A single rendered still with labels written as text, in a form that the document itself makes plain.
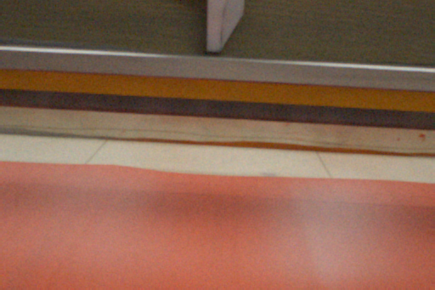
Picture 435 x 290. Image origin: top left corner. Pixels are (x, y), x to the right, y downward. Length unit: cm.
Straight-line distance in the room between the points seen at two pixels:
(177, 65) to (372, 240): 13
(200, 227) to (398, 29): 13
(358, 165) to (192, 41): 17
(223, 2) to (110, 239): 12
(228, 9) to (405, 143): 21
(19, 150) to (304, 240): 21
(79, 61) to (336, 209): 16
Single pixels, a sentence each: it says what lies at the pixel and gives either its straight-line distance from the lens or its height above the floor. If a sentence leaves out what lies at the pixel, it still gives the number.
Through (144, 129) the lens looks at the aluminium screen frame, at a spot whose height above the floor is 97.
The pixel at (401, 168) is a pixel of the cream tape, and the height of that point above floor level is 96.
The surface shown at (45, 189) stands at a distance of 25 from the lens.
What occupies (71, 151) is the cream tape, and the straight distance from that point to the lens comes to 30.
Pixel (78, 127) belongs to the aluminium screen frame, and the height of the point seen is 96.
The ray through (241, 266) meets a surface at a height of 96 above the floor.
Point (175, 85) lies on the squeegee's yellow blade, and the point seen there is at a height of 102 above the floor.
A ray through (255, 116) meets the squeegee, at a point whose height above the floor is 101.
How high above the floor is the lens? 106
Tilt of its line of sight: 17 degrees down
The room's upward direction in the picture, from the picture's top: 3 degrees clockwise
